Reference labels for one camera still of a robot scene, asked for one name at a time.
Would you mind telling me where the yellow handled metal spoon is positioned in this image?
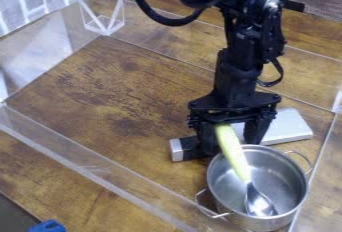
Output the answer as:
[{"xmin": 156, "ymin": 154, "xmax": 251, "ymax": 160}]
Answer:
[{"xmin": 213, "ymin": 124, "xmax": 277, "ymax": 217}]

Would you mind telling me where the clear acrylic corner bracket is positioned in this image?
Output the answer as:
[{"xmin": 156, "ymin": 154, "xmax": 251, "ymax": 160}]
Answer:
[{"xmin": 78, "ymin": 0, "xmax": 125, "ymax": 36}]

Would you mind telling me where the grey flat metal box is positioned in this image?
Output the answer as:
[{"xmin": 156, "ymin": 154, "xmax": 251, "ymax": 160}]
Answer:
[{"xmin": 231, "ymin": 107, "xmax": 315, "ymax": 146}]

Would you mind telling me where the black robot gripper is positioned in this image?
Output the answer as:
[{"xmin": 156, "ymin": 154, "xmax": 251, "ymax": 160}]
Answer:
[{"xmin": 188, "ymin": 50, "xmax": 280, "ymax": 156}]

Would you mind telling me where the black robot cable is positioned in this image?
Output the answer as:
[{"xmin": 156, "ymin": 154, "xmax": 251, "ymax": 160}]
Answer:
[{"xmin": 125, "ymin": 0, "xmax": 232, "ymax": 28}]

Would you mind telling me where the blue object at corner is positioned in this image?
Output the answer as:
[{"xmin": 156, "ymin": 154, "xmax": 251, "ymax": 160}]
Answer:
[{"xmin": 26, "ymin": 219, "xmax": 66, "ymax": 232}]

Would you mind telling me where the small silver pot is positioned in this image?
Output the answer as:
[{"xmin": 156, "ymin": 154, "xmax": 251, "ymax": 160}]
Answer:
[{"xmin": 195, "ymin": 145, "xmax": 308, "ymax": 232}]

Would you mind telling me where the black strip on wall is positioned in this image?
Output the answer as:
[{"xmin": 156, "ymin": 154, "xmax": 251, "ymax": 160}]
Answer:
[{"xmin": 280, "ymin": 0, "xmax": 304, "ymax": 13}]

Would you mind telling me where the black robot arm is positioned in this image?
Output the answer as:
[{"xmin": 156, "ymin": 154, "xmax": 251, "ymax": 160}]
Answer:
[{"xmin": 171, "ymin": 0, "xmax": 286, "ymax": 162}]

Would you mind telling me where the black and silver block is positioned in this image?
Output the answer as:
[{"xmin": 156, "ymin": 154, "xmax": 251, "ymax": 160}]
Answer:
[{"xmin": 169, "ymin": 136, "xmax": 200, "ymax": 162}]

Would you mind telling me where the clear acrylic barrier panel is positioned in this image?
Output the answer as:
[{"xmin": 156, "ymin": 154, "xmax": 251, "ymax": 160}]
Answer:
[{"xmin": 0, "ymin": 0, "xmax": 342, "ymax": 232}]

